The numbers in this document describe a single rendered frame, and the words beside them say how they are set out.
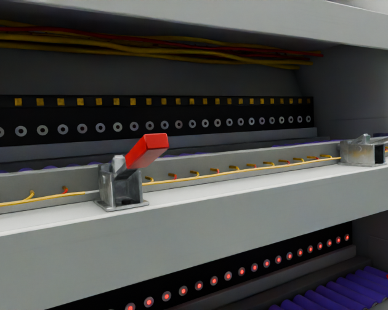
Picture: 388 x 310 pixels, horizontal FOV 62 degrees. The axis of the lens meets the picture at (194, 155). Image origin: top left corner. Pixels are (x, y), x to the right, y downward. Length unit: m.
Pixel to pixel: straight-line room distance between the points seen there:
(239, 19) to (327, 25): 0.13
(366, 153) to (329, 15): 0.17
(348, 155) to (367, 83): 0.21
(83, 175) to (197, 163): 0.10
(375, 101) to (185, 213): 0.41
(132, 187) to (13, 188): 0.08
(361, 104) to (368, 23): 0.14
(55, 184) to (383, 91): 0.47
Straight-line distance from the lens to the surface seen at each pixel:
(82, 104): 0.39
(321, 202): 0.30
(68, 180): 0.25
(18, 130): 0.38
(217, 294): 0.41
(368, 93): 0.57
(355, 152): 0.38
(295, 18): 0.39
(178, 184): 0.27
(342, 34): 0.45
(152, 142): 0.15
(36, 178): 0.24
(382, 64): 0.57
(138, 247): 0.21
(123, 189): 0.24
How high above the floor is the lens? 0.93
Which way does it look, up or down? 13 degrees up
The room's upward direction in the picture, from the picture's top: 13 degrees counter-clockwise
